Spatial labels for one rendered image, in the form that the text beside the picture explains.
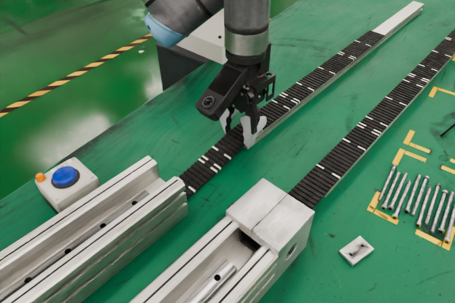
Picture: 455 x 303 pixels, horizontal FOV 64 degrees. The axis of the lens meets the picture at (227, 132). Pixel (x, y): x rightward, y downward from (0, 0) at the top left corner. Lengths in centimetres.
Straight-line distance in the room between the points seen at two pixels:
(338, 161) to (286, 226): 24
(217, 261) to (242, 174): 22
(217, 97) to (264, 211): 21
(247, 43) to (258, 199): 25
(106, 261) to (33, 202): 24
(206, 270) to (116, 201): 19
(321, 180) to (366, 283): 18
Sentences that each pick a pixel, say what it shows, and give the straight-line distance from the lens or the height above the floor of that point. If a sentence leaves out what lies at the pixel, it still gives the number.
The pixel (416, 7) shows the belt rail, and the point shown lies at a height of 81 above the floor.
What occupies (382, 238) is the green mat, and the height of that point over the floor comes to 78.
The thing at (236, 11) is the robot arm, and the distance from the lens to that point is 59.
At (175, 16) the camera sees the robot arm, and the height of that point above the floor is 105.
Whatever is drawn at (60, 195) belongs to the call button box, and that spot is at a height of 84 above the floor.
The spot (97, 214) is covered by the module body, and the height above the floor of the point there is 84.
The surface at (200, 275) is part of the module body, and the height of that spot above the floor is 83.
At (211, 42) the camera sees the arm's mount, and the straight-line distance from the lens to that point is 105.
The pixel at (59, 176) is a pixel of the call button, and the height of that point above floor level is 85.
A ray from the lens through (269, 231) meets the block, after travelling 54.
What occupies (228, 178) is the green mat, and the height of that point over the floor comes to 78.
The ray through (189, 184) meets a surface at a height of 79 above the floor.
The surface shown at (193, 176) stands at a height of 79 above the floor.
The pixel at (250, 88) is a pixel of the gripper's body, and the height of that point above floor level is 95.
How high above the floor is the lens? 133
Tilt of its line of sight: 42 degrees down
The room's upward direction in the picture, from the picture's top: straight up
